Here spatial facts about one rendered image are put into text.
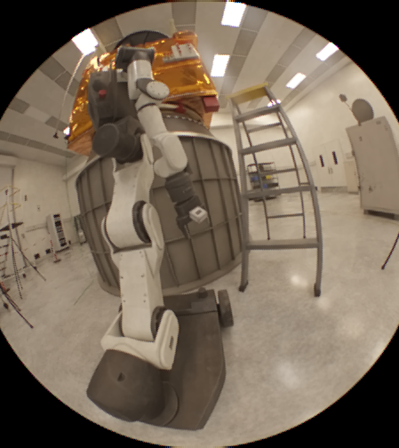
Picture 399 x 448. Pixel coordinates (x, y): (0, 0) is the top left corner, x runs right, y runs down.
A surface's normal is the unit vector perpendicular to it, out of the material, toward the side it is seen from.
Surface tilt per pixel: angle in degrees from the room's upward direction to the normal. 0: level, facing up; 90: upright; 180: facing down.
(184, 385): 0
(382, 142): 90
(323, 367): 0
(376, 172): 90
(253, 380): 0
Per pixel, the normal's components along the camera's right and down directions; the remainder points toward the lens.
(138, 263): -0.13, -0.40
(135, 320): -0.17, -0.60
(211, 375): -0.21, -0.96
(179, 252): 0.29, 0.11
